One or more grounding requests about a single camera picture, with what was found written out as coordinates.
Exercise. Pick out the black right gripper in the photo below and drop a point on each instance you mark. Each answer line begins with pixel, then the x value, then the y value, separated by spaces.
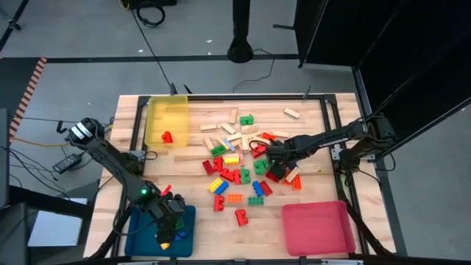
pixel 279 152

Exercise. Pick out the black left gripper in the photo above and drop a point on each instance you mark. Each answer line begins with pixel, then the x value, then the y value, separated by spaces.
pixel 173 208

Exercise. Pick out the red toy brick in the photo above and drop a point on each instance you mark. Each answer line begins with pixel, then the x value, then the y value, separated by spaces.
pixel 271 179
pixel 266 188

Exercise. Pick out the blue toy brick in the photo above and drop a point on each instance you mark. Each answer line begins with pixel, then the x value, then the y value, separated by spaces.
pixel 222 188
pixel 179 236
pixel 294 167
pixel 257 188

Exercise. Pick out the green printed toy brick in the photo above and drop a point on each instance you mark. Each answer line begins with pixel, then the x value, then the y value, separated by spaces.
pixel 180 223

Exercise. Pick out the yellow toy brick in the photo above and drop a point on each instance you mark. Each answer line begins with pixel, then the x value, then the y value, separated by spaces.
pixel 165 246
pixel 214 184
pixel 231 160

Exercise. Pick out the red chunky toy block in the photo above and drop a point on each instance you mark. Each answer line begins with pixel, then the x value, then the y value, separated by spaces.
pixel 237 177
pixel 208 168
pixel 259 150
pixel 227 174
pixel 241 218
pixel 218 203
pixel 167 137
pixel 218 164

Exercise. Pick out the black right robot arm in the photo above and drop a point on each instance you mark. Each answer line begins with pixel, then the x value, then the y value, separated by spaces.
pixel 331 140

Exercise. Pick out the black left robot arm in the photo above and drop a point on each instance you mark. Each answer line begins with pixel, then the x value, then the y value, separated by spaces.
pixel 110 158

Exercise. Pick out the pile of mixed toy blocks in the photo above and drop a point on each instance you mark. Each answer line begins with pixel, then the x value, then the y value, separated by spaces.
pixel 235 97

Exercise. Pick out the blue plastic bin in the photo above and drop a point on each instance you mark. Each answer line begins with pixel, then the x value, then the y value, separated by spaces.
pixel 143 239

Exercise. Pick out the red-orange toy brick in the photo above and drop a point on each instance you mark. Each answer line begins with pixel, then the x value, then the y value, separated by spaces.
pixel 269 136

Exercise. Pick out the wooden block pink side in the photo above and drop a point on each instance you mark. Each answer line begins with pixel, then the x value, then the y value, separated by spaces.
pixel 241 157

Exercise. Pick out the wooden block blue side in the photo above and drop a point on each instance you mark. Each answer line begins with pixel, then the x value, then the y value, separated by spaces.
pixel 230 145

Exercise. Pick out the pink plastic bin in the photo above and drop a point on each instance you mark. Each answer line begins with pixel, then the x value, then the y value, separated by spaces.
pixel 316 228

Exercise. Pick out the white board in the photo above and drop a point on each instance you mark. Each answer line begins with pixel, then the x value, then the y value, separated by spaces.
pixel 55 230

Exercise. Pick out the yellow translucent plastic bin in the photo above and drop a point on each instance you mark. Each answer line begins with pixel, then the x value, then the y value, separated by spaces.
pixel 167 117

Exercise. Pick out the black power adapter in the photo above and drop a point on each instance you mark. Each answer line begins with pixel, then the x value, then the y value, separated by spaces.
pixel 67 163

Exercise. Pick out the small black hook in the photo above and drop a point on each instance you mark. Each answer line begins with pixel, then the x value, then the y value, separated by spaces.
pixel 60 127

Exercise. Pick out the orange black hazard tape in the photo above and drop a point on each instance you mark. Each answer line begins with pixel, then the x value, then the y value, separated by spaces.
pixel 27 95

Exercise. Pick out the black equipment case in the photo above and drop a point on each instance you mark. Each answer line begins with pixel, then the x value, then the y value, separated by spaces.
pixel 147 3

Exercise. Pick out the black tripod leg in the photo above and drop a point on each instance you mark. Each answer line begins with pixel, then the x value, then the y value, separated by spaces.
pixel 13 24

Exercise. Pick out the silver metal bracket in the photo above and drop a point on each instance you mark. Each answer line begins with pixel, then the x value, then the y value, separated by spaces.
pixel 335 152

